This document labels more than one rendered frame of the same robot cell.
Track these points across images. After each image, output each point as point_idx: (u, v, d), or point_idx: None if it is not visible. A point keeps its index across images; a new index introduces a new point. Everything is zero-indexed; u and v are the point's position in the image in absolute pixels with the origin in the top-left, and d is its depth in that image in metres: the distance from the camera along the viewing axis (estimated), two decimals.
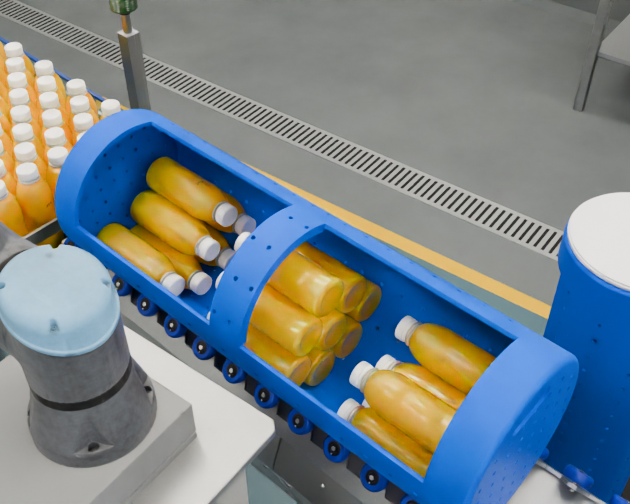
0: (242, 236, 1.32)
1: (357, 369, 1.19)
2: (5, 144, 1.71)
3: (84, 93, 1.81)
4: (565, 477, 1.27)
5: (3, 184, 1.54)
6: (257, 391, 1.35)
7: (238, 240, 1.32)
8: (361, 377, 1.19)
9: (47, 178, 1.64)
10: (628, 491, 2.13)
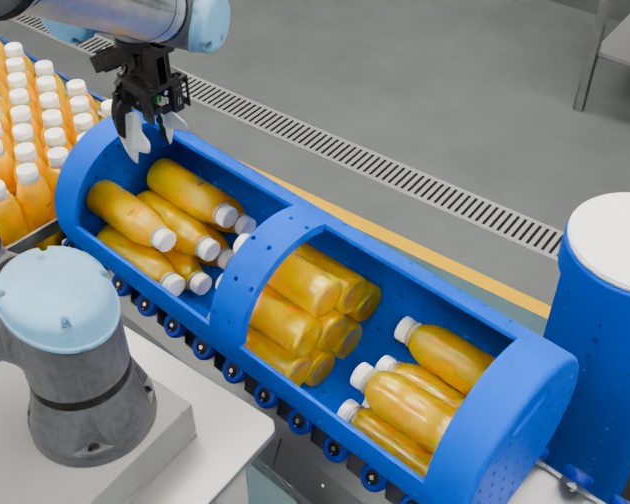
0: (241, 237, 1.33)
1: (358, 370, 1.19)
2: (5, 144, 1.71)
3: (84, 93, 1.81)
4: (565, 477, 1.27)
5: (3, 184, 1.54)
6: (257, 391, 1.35)
7: (237, 240, 1.33)
8: (362, 378, 1.19)
9: (47, 178, 1.64)
10: (628, 491, 2.13)
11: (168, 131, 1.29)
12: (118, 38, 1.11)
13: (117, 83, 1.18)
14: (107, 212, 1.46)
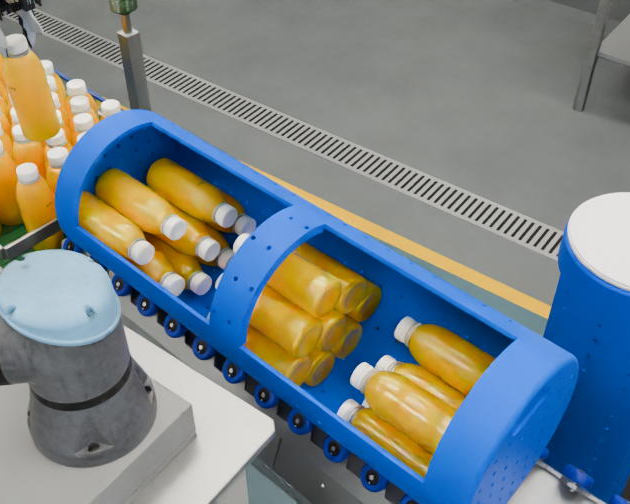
0: (241, 237, 1.33)
1: (358, 370, 1.19)
2: (5, 144, 1.71)
3: (84, 93, 1.81)
4: (565, 477, 1.27)
5: (24, 39, 1.39)
6: (257, 391, 1.35)
7: (237, 240, 1.33)
8: (362, 378, 1.19)
9: (47, 178, 1.64)
10: (628, 491, 2.13)
11: (30, 34, 1.39)
12: None
13: None
14: None
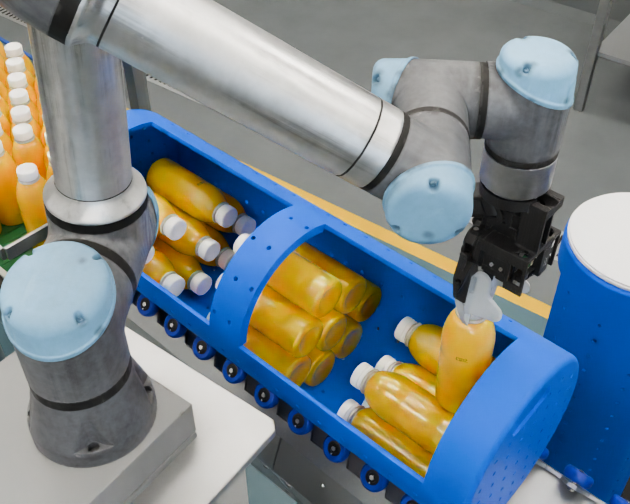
0: (241, 237, 1.33)
1: (358, 370, 1.19)
2: (5, 144, 1.71)
3: None
4: (565, 477, 1.27)
5: None
6: (257, 391, 1.35)
7: (237, 240, 1.33)
8: (362, 378, 1.19)
9: (47, 178, 1.64)
10: (628, 491, 2.13)
11: (493, 289, 1.03)
12: (500, 194, 0.85)
13: (470, 241, 0.92)
14: None
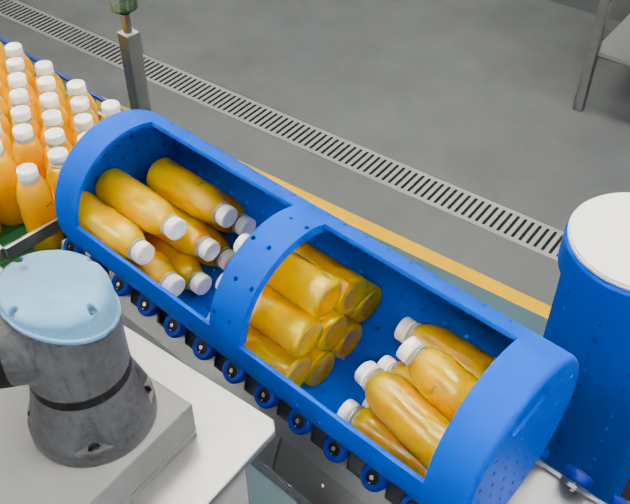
0: (241, 237, 1.33)
1: (358, 372, 1.20)
2: (5, 144, 1.71)
3: (84, 93, 1.81)
4: (565, 477, 1.27)
5: (413, 336, 1.18)
6: (257, 391, 1.35)
7: (237, 240, 1.33)
8: (362, 381, 1.20)
9: (47, 178, 1.64)
10: (628, 491, 2.13)
11: None
12: None
13: None
14: None
